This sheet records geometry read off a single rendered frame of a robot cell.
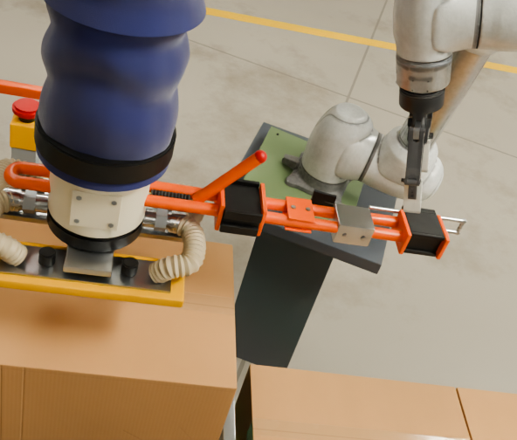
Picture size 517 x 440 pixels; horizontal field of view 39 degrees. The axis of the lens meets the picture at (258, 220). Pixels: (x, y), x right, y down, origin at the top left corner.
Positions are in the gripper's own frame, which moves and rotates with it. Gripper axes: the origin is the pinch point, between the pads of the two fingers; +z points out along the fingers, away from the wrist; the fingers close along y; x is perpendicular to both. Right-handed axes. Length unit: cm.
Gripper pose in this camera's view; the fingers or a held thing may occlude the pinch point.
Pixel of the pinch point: (416, 185)
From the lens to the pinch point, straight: 136.7
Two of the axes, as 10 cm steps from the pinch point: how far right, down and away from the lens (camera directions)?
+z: 0.8, 8.1, 5.8
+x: 9.6, 1.0, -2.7
